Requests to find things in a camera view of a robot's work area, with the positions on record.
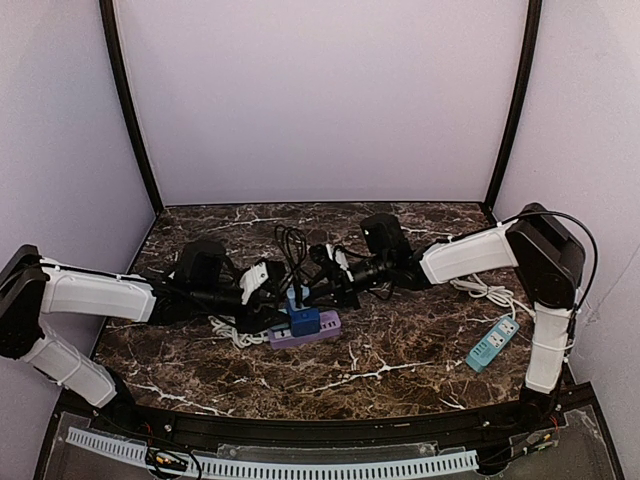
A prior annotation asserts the purple power strip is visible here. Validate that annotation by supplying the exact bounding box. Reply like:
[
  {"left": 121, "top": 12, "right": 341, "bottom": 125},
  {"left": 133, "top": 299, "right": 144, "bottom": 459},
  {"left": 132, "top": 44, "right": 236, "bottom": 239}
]
[{"left": 207, "top": 309, "right": 344, "bottom": 350}]

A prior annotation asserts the dark blue cube socket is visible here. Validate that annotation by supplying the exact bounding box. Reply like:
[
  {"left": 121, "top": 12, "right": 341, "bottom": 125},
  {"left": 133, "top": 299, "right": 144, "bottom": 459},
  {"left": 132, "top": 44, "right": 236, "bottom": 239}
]
[{"left": 288, "top": 308, "right": 320, "bottom": 337}]

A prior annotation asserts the black usb cable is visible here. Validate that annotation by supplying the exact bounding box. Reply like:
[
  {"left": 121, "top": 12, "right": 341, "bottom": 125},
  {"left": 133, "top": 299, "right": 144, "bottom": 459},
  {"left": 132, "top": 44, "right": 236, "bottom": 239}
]
[{"left": 273, "top": 223, "right": 311, "bottom": 309}]

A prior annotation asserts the light blue charger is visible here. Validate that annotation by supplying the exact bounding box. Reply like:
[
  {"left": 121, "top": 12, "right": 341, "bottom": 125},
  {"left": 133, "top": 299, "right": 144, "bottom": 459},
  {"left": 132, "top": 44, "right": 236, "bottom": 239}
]
[{"left": 286, "top": 285, "right": 310, "bottom": 309}]

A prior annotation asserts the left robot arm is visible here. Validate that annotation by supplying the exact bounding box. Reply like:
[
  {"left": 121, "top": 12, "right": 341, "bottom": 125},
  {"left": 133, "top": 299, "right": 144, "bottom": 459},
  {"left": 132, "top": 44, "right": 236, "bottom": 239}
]
[{"left": 1, "top": 241, "right": 287, "bottom": 410}]

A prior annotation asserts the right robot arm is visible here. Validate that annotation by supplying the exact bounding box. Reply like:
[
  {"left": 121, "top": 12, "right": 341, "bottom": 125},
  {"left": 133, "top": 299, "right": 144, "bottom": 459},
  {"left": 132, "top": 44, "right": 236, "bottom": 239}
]
[{"left": 296, "top": 203, "right": 593, "bottom": 395}]

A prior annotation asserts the teal power strip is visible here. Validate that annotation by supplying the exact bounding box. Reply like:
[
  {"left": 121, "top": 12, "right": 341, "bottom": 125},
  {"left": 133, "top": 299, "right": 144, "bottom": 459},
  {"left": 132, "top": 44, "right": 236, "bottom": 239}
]
[{"left": 449, "top": 272, "right": 521, "bottom": 373}]

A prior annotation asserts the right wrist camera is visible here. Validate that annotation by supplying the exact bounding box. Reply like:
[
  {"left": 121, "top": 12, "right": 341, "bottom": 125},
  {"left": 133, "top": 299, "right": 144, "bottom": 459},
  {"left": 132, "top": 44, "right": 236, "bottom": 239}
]
[{"left": 360, "top": 213, "right": 412, "bottom": 260}]

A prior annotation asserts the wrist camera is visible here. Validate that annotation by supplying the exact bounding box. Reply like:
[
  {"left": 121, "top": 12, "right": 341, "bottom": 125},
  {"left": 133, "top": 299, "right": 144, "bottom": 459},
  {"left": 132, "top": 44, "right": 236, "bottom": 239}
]
[
  {"left": 360, "top": 213, "right": 412, "bottom": 260},
  {"left": 174, "top": 240, "right": 226, "bottom": 290}
]

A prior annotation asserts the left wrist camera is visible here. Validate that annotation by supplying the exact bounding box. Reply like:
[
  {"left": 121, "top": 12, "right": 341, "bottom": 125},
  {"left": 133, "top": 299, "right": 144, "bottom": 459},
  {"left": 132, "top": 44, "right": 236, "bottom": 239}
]
[{"left": 174, "top": 240, "right": 226, "bottom": 290}]

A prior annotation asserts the white slotted cable duct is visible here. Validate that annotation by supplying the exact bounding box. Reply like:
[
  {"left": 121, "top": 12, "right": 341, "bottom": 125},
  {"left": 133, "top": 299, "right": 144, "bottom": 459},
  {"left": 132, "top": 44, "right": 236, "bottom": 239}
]
[{"left": 65, "top": 427, "right": 478, "bottom": 479}]

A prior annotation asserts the left black frame post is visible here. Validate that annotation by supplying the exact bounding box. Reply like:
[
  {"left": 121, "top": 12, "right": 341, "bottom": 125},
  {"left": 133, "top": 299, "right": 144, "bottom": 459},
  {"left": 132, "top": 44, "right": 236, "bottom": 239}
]
[{"left": 98, "top": 0, "right": 165, "bottom": 217}]

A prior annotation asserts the black frame post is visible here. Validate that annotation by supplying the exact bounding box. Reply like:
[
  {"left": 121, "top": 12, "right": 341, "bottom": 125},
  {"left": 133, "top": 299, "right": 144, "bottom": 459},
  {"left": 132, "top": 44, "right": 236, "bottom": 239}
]
[
  {"left": 481, "top": 0, "right": 543, "bottom": 217},
  {"left": 98, "top": 0, "right": 165, "bottom": 217}
]

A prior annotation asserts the right black frame post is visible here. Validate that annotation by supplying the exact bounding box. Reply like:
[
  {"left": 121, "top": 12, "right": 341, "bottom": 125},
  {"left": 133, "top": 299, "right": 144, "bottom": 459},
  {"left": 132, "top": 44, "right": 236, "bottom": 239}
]
[{"left": 481, "top": 0, "right": 543, "bottom": 217}]

